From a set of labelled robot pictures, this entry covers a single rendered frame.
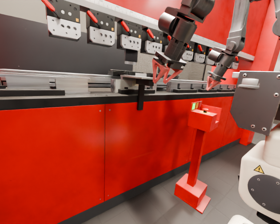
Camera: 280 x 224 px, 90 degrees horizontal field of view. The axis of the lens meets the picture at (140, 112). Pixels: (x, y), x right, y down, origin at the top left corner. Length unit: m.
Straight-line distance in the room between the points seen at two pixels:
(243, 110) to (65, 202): 1.04
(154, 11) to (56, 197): 1.35
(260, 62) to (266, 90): 2.36
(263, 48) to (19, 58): 2.92
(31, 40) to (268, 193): 1.56
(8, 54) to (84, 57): 0.53
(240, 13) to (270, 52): 1.96
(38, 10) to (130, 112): 2.45
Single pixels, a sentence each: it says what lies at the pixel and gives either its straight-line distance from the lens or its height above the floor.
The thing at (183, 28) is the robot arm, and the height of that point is 1.15.
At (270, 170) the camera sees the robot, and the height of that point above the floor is 0.79.
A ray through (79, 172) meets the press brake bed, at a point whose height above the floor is 0.41.
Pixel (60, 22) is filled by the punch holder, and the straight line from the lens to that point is 0.92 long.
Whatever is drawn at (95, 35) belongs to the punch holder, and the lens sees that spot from 0.95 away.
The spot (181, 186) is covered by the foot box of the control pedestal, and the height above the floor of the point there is 0.12.
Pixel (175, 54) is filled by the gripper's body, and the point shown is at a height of 1.08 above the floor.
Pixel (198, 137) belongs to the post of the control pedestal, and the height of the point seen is 0.57.
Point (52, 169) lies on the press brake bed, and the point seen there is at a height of 0.48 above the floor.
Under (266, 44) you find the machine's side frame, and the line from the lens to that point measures 2.87.
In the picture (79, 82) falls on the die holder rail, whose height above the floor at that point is 0.94.
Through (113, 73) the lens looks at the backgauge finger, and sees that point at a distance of 1.23.
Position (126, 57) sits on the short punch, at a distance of 1.06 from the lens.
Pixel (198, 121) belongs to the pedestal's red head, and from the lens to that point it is 1.10.
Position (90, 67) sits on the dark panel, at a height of 1.04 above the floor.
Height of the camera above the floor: 1.01
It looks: 15 degrees down
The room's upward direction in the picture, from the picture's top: 4 degrees clockwise
